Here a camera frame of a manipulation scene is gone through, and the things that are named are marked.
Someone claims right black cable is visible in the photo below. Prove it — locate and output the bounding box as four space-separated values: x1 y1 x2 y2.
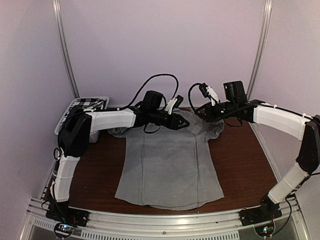
187 82 203 118

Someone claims right aluminium corner post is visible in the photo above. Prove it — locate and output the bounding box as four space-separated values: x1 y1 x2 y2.
246 0 273 100

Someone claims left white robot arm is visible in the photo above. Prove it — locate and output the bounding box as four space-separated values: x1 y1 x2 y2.
50 90 190 222

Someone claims left aluminium corner post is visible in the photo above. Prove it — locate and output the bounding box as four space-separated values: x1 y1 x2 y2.
52 0 80 98

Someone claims aluminium front rail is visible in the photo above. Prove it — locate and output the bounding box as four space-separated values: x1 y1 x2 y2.
24 197 308 240

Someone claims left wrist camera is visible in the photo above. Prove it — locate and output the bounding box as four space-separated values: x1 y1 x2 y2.
164 95 184 115

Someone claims black white checkered shirt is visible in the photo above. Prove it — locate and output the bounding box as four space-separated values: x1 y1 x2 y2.
69 97 110 110

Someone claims aluminium corner post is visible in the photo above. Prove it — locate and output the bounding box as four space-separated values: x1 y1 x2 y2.
52 0 80 98
246 0 273 100

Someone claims left black cable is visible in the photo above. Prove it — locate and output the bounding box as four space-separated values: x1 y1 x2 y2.
127 73 181 108

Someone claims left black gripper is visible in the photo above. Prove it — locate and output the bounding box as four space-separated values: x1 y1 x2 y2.
150 109 190 131

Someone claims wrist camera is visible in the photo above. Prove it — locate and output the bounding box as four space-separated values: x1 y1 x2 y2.
164 95 184 115
198 83 220 107

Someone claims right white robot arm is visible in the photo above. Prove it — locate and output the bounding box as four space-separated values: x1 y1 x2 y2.
195 81 320 221

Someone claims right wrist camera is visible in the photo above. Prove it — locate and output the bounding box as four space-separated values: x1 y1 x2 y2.
198 83 220 107

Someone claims black cable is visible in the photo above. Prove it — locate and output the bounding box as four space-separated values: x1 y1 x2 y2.
127 73 181 108
187 82 203 118

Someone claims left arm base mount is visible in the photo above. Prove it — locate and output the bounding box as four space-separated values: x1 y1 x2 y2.
45 208 89 239

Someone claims grey long sleeve shirt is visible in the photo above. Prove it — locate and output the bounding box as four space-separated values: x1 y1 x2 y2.
108 111 224 211

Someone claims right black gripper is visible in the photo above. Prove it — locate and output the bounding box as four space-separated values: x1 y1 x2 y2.
194 101 237 123

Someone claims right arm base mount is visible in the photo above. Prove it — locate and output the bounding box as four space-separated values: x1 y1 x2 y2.
238 206 282 238

